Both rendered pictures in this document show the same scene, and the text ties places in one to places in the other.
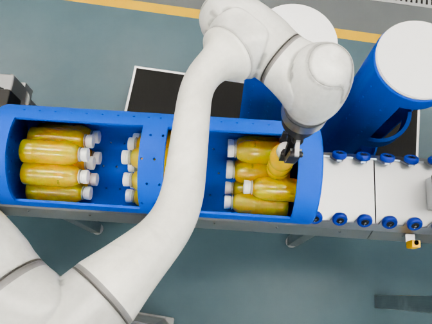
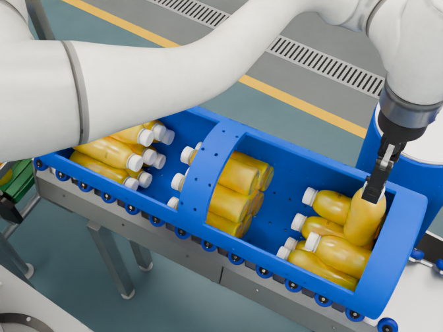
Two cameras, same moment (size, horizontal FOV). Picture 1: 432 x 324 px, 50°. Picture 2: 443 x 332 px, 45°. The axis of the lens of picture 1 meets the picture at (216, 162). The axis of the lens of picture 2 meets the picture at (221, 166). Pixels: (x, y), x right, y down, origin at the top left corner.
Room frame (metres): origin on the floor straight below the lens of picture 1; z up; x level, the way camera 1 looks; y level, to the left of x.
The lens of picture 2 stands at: (-0.25, -0.14, 2.14)
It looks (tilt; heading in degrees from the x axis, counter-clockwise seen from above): 56 degrees down; 26
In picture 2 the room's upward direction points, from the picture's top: 2 degrees counter-clockwise
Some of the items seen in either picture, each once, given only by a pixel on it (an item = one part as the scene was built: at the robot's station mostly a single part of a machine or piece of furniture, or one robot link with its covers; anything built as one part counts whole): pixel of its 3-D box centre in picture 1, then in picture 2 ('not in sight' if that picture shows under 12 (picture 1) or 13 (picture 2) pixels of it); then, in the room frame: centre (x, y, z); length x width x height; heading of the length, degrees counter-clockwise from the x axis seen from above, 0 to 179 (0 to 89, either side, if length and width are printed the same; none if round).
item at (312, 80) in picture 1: (312, 78); (430, 33); (0.34, -0.16, 1.66); 0.13 x 0.11 x 0.16; 47
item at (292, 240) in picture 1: (302, 234); not in sight; (0.25, -0.38, 0.31); 0.06 x 0.06 x 0.63; 86
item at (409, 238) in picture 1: (413, 235); not in sight; (0.17, -0.61, 0.92); 0.08 x 0.03 x 0.05; 176
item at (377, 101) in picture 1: (373, 112); not in sight; (0.71, -0.65, 0.59); 0.28 x 0.28 x 0.88
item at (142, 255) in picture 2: not in sight; (134, 232); (0.45, 0.59, 0.31); 0.06 x 0.06 x 0.63; 86
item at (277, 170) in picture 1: (281, 160); (365, 213); (0.33, -0.17, 1.20); 0.07 x 0.07 x 0.17
